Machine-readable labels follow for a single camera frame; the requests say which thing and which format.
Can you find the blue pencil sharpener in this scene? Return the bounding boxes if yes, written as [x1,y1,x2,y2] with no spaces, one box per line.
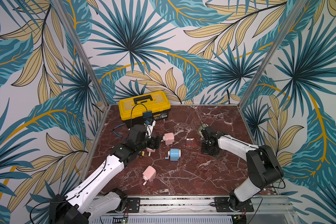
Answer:
[165,148,182,161]

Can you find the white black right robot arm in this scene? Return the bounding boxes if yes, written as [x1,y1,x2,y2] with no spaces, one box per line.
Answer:
[198,126,284,204]

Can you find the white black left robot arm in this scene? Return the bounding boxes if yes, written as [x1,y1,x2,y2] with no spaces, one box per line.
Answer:
[49,119,162,224]

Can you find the pink transparent tray back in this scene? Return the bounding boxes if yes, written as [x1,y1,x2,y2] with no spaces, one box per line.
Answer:
[186,138,196,147]

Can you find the green pencil sharpener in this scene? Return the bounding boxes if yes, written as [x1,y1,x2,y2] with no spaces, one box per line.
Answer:
[197,124,207,139]

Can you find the yellow black toolbox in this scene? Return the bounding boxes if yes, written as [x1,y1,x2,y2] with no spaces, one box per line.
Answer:
[118,91,171,128]

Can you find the blue handled cutters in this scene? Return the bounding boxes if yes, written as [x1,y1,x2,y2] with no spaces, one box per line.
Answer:
[112,123,126,138]

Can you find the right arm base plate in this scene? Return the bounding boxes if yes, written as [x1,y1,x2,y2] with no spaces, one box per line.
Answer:
[210,197,254,212]

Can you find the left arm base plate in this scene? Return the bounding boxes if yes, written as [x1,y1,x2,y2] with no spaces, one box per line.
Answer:
[113,197,141,213]

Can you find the aluminium front rail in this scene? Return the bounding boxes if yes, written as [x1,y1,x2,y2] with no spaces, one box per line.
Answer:
[90,195,300,224]

